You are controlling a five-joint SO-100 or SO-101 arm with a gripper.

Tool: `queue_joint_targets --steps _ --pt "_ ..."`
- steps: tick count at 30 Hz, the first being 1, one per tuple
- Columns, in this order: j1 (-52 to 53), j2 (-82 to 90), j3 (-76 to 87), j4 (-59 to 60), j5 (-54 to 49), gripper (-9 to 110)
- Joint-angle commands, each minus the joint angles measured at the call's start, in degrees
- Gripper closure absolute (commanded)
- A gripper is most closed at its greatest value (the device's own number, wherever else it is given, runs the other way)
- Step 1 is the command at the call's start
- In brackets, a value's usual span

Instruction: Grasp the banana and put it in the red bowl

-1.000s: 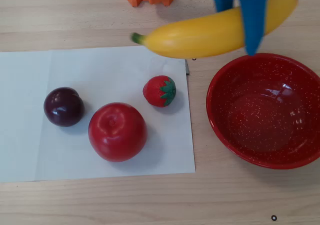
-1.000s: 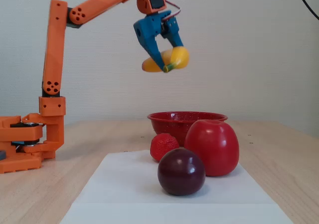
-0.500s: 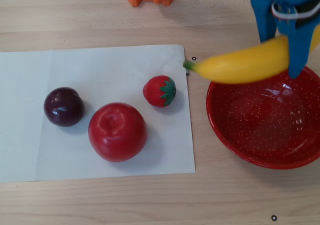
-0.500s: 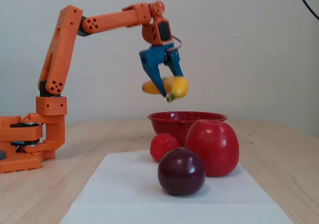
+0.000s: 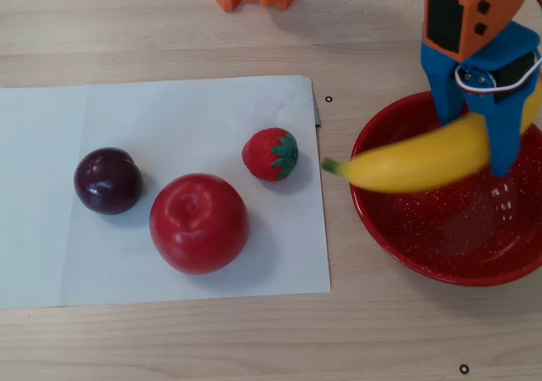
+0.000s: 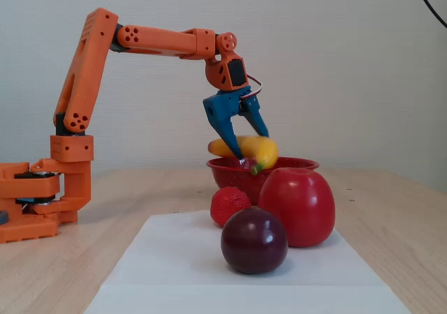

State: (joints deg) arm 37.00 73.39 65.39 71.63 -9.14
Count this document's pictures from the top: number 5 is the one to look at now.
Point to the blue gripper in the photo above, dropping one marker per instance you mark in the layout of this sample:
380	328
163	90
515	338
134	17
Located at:
445	76

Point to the yellow toy banana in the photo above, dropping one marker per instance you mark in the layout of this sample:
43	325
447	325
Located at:
415	161

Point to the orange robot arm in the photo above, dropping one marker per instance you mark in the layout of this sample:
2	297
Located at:
470	0

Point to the red speckled bowl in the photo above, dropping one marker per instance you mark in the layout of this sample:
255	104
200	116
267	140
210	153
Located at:
444	237

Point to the red toy strawberry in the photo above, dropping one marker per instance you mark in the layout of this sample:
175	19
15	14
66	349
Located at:
262	154

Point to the white paper sheet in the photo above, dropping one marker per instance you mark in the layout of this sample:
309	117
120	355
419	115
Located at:
190	114

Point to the red toy apple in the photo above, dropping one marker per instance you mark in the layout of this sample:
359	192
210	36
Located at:
199	224

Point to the dark purple toy plum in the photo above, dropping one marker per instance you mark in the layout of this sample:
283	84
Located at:
108	182

